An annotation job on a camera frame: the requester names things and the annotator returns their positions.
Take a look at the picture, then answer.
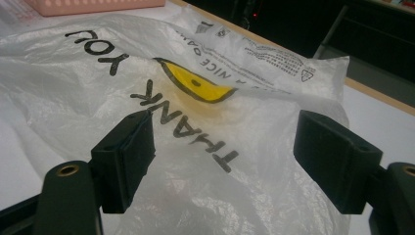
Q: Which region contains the pink plastic basket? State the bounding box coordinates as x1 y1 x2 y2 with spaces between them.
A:
23 0 166 18

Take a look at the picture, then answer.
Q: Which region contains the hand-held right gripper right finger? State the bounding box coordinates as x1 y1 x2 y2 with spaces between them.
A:
293 110 384 215

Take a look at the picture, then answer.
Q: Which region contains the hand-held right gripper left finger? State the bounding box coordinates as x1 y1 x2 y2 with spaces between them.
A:
90 109 157 214

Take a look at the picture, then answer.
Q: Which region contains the white printed plastic bag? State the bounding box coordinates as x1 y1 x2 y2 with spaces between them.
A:
0 7 351 235

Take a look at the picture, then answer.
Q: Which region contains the dark metal stand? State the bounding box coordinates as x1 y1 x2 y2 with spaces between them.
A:
313 0 415 84

